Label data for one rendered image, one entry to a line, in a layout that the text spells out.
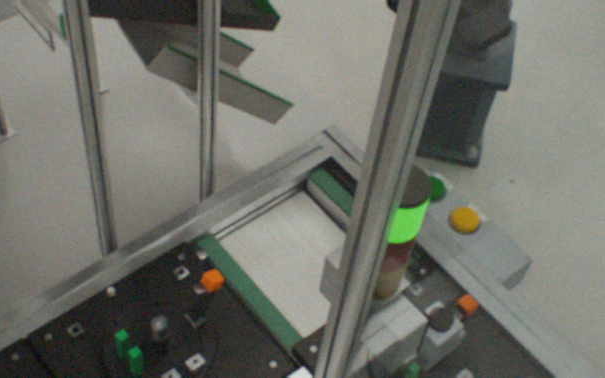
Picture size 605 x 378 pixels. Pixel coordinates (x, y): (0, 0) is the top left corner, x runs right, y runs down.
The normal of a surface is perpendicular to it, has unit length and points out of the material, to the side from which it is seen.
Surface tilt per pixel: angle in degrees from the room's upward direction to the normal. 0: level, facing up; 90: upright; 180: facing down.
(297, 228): 0
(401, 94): 90
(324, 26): 0
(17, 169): 0
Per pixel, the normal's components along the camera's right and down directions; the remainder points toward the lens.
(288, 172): 0.09, -0.61
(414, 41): -0.77, 0.46
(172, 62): 0.49, 0.72
